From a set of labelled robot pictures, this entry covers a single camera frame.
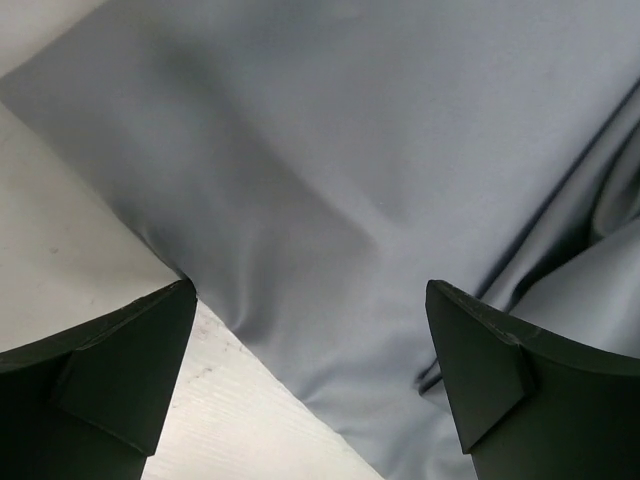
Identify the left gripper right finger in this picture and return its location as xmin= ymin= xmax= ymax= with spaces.
xmin=426 ymin=280 xmax=639 ymax=480

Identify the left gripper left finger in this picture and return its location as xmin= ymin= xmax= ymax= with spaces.
xmin=1 ymin=280 xmax=197 ymax=480

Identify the grey pillowcase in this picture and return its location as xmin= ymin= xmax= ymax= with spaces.
xmin=1 ymin=1 xmax=639 ymax=479

